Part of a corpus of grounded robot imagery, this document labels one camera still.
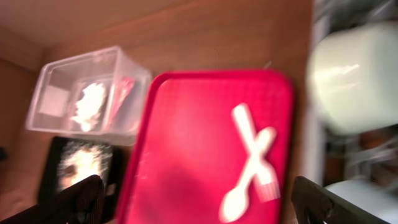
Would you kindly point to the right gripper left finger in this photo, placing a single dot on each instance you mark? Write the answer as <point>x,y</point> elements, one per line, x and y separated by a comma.
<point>78,204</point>

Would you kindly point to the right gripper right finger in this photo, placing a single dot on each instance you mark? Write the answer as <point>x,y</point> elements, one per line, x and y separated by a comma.
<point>314,204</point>

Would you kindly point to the white plastic fork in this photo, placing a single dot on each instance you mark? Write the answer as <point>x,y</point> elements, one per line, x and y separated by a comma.
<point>257,145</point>

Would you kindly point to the blue bowl with food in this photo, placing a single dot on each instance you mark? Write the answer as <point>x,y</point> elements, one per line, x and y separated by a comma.
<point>369,197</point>

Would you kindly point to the white plastic spoon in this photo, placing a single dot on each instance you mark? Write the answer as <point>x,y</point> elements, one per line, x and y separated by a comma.
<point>236,201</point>

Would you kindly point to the mint green bowl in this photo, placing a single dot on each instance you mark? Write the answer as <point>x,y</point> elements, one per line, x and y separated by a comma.
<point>352,78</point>

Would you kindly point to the black waste tray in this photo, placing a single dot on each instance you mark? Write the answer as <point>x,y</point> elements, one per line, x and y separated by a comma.
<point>48,184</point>

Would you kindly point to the grey dishwasher rack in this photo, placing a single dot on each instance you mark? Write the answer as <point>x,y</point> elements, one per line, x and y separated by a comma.
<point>333,16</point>

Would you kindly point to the rice and food scraps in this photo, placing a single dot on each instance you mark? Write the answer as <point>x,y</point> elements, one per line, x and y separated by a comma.
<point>81,159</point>

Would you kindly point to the crumpled white tissue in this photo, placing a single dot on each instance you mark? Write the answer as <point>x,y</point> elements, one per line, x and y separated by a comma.
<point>89,106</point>

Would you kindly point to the clear plastic bin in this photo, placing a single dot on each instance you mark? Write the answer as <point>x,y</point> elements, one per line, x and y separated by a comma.
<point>60,85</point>

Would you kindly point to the red plastic tray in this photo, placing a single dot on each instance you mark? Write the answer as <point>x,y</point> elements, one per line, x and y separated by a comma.
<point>188,153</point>

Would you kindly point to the red snack wrapper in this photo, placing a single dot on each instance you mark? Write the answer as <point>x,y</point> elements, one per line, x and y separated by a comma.
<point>123,88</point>

